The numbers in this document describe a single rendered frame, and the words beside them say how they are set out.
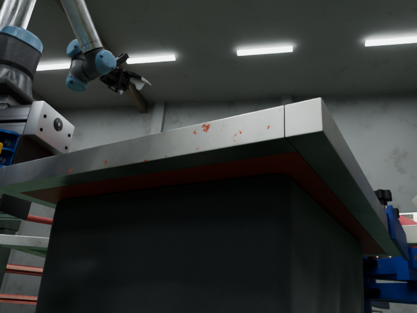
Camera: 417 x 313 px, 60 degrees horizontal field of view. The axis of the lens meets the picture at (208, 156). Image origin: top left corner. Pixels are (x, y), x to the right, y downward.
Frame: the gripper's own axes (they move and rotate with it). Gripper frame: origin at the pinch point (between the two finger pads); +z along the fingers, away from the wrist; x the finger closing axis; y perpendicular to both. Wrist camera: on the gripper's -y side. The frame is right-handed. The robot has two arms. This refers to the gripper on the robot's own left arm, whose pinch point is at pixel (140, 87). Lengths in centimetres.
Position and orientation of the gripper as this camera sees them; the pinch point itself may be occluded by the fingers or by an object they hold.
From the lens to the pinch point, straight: 168.3
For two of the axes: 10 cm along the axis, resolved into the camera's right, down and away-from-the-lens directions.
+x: 7.9, -0.4, -6.2
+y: -1.9, 9.4, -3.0
